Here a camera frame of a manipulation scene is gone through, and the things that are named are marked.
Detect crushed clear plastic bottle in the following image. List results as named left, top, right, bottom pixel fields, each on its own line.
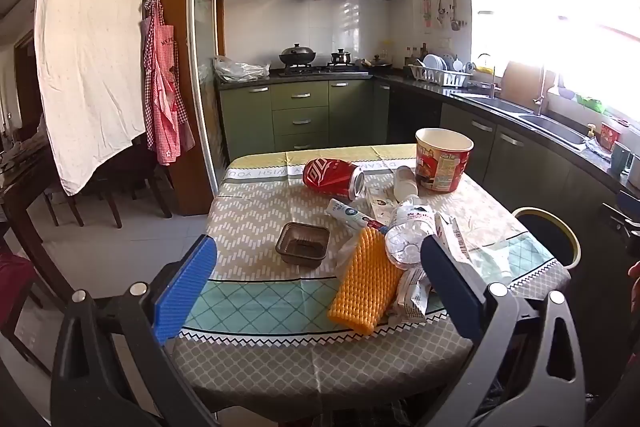
left=385, top=197, right=436, bottom=269

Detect steel double sink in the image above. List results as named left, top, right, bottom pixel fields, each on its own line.
left=457, top=94, right=588, bottom=146

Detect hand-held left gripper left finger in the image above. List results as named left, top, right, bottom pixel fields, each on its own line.
left=50, top=234, right=226, bottom=427

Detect red checked apron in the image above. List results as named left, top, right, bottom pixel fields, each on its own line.
left=140, top=0, right=196, bottom=166

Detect gas stove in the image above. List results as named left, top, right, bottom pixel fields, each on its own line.
left=277, top=63, right=370, bottom=76

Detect brown plastic tray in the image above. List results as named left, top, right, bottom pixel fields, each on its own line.
left=275, top=222, right=332, bottom=267

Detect blue bin with yellow rim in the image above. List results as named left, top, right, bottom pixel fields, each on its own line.
left=511, top=206, right=582, bottom=269

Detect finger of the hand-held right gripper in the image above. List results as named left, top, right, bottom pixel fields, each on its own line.
left=602, top=191, right=640, bottom=258

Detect green cloth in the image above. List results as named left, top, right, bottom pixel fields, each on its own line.
left=575, top=93, right=609, bottom=114

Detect white hanging sheet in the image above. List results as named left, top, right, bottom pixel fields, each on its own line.
left=34, top=0, right=156, bottom=196

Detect clear plastic bag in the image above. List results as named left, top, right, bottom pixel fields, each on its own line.
left=213, top=55, right=271, bottom=84

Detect row of condiment bottles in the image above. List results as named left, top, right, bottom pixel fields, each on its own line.
left=402, top=43, right=431, bottom=64

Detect grey-green mug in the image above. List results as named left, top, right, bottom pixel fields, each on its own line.
left=610, top=141, right=632, bottom=176

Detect dark wooden chair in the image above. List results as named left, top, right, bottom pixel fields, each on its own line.
left=80, top=142, right=173, bottom=229

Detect toothpaste tube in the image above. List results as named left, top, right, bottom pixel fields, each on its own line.
left=326, top=198, right=388, bottom=233

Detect red soda can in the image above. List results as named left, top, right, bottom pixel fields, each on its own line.
left=302, top=158, right=366, bottom=201

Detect small printed carton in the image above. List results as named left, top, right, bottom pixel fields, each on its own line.
left=365, top=187, right=402, bottom=221

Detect dark red chair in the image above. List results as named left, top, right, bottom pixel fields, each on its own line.
left=0, top=252, right=40, bottom=378

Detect red printed cup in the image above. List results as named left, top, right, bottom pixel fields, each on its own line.
left=600, top=122, right=622, bottom=152

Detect steel faucet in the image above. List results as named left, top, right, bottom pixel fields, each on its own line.
left=477, top=53, right=502, bottom=99
left=532, top=66, right=552, bottom=116

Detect green base cabinets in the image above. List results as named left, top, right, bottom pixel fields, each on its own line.
left=219, top=78, right=633, bottom=233

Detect orange foam fruit net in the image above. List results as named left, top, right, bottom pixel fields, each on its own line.
left=327, top=227, right=406, bottom=335

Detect white printed wrapper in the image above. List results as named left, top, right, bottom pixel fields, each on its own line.
left=434, top=213, right=473, bottom=270

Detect wooden cutting board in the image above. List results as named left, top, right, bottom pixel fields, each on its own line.
left=500, top=61, right=557, bottom=108

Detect dark kitchen countertop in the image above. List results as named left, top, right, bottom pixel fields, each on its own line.
left=216, top=68, right=640, bottom=195

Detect red instant noodle cup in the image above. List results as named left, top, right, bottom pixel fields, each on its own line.
left=415, top=127, right=475, bottom=194

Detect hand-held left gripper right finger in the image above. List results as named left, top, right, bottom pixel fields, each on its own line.
left=420, top=234, right=588, bottom=427

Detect white dish rack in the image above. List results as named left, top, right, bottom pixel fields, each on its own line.
left=407, top=52, right=473, bottom=88

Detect black wok with lid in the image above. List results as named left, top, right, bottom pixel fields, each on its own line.
left=278, top=43, right=317, bottom=66

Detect white crumpled wrapper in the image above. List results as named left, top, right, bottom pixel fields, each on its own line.
left=392, top=267, right=436, bottom=324

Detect small white plastic bottle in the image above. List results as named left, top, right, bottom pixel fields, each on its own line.
left=392, top=166, right=420, bottom=200

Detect patterned tablecloth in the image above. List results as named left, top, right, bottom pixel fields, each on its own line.
left=167, top=144, right=573, bottom=423

